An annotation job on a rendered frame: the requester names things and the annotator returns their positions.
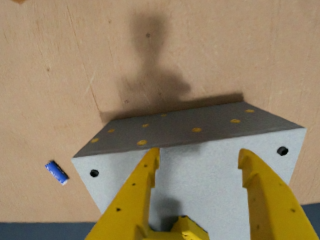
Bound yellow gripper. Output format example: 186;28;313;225
85;147;319;240

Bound blue cylindrical battery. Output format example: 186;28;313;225
45;160;69;184

